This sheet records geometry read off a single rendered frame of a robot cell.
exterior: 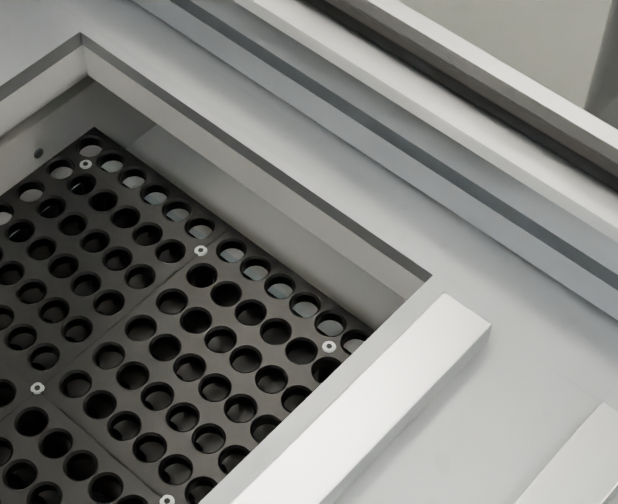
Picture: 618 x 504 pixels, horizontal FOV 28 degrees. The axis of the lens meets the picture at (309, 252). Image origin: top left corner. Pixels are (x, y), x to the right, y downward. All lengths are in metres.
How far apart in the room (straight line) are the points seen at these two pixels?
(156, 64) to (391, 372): 0.19
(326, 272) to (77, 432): 0.17
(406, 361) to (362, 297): 0.16
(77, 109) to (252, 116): 0.12
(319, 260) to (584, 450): 0.22
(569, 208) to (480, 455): 0.09
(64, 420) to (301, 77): 0.17
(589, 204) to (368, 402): 0.10
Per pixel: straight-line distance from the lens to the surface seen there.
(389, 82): 0.48
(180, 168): 0.66
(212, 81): 0.55
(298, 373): 0.51
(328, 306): 0.53
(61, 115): 0.62
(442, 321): 0.46
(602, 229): 0.45
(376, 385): 0.44
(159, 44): 0.57
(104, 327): 0.53
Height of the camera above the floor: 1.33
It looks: 53 degrees down
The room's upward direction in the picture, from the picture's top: 1 degrees clockwise
